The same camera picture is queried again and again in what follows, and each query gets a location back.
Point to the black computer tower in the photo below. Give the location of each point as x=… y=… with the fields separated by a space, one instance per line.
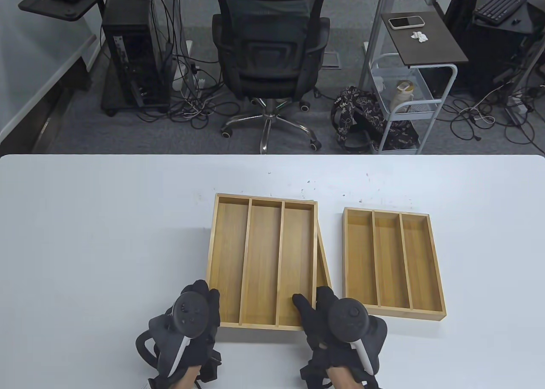
x=136 y=52

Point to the white desk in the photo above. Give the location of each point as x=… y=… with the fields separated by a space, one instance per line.
x=38 y=61

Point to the large three-compartment wooden tray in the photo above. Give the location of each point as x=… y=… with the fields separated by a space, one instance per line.
x=259 y=261
x=322 y=261

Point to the person's left forearm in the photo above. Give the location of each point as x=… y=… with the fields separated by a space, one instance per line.
x=184 y=378

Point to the smartphone in pale case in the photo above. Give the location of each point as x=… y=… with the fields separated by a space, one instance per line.
x=406 y=22

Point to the person's right hand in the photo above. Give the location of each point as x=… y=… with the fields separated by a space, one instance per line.
x=313 y=333

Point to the person's left fingers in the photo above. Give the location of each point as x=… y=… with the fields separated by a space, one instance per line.
x=211 y=299

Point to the person's right thumb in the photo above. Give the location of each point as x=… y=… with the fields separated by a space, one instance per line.
x=303 y=310

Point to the person's right forearm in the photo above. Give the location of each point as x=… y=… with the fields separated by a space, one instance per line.
x=342 y=377

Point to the black mesh office chair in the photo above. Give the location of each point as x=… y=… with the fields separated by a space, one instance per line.
x=268 y=52

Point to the black keyboard shelf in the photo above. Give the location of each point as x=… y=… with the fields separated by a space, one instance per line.
x=64 y=6

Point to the metal floor socket box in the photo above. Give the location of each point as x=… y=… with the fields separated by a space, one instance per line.
x=331 y=60

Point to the person's left hand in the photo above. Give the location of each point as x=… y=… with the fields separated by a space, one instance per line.
x=164 y=327

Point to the dark top side table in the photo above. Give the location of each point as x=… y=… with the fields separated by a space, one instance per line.
x=430 y=44

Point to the aluminium frame post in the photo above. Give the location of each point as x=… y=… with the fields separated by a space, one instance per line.
x=374 y=31

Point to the beige drink bottle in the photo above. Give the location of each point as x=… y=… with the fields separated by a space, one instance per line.
x=402 y=94

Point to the small three-compartment wooden tray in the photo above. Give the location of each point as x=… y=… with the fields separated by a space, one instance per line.
x=389 y=259

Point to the black desk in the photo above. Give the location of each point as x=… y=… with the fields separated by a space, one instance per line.
x=534 y=16

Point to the white power strip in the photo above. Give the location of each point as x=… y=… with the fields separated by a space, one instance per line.
x=186 y=71

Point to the black patterned backpack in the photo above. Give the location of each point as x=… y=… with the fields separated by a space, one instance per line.
x=357 y=116

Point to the crumpled white tissue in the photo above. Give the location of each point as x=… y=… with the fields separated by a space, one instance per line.
x=420 y=36

